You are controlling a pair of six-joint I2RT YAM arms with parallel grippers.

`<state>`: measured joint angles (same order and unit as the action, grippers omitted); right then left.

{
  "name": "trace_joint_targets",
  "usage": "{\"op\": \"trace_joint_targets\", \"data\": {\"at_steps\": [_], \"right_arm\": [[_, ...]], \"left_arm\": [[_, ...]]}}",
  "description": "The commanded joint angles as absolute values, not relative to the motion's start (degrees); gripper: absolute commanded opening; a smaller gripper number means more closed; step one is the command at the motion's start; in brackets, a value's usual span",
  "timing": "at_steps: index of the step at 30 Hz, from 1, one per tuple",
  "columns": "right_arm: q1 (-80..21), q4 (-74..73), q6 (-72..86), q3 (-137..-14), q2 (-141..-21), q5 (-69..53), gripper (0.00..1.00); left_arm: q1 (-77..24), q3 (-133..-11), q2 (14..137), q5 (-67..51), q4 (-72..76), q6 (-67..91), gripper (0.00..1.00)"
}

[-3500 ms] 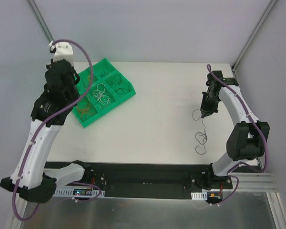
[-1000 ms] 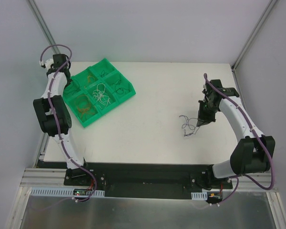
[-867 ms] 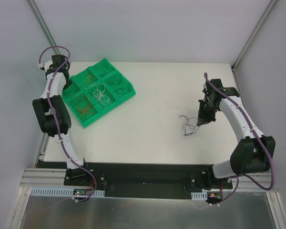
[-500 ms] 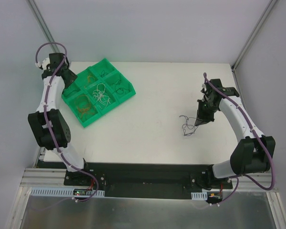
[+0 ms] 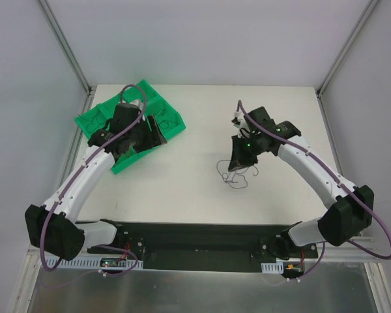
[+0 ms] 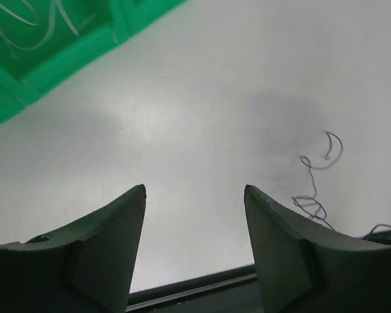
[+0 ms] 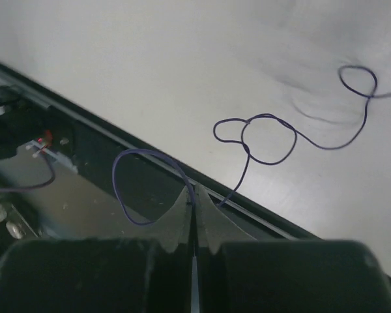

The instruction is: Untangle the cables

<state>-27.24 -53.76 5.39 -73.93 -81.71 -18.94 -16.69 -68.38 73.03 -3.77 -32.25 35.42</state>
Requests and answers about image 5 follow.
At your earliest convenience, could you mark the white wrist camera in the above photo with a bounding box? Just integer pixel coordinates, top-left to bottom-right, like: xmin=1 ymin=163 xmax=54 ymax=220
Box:
xmin=130 ymin=99 xmax=145 ymax=111
xmin=231 ymin=111 xmax=248 ymax=129

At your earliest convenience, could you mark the left white cable duct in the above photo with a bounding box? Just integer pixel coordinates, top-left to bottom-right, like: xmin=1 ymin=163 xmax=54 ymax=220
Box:
xmin=57 ymin=256 xmax=143 ymax=271

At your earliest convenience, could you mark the right white cable duct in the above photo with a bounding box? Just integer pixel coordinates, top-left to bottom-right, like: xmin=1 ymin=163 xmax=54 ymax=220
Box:
xmin=261 ymin=262 xmax=284 ymax=275

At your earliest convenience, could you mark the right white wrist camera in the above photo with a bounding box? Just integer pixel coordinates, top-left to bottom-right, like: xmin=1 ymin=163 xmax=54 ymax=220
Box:
xmin=231 ymin=111 xmax=248 ymax=129

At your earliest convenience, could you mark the left aluminium frame post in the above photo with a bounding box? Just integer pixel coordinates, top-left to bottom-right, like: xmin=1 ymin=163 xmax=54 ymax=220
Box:
xmin=37 ymin=0 xmax=94 ymax=95

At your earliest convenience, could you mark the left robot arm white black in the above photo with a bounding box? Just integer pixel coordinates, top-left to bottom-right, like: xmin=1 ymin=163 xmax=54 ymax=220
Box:
xmin=25 ymin=100 xmax=167 ymax=261

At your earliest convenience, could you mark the green compartment tray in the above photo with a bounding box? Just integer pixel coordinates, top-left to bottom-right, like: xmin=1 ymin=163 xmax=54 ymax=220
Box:
xmin=74 ymin=79 xmax=187 ymax=175

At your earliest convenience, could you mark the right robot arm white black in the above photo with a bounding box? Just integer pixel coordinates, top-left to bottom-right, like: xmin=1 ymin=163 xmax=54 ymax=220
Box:
xmin=228 ymin=107 xmax=374 ymax=260

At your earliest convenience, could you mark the aluminium frame post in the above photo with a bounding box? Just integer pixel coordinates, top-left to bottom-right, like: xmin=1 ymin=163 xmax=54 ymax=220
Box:
xmin=37 ymin=0 xmax=94 ymax=95
xmin=315 ymin=0 xmax=381 ymax=98

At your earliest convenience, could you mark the white cable duct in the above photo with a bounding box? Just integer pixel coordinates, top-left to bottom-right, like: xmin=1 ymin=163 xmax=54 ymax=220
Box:
xmin=57 ymin=256 xmax=143 ymax=271
xmin=261 ymin=262 xmax=284 ymax=275

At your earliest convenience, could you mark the right aluminium frame post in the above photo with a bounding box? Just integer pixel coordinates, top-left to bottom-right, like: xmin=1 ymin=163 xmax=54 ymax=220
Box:
xmin=315 ymin=0 xmax=381 ymax=98

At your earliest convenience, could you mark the black wire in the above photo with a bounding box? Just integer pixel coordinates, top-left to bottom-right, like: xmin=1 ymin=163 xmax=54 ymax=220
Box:
xmin=154 ymin=109 xmax=180 ymax=130

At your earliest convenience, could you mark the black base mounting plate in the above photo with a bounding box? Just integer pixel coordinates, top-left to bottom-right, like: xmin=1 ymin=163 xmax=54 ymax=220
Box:
xmin=87 ymin=221 xmax=319 ymax=270

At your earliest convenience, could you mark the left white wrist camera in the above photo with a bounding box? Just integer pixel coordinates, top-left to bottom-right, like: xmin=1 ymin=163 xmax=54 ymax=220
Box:
xmin=130 ymin=99 xmax=145 ymax=111

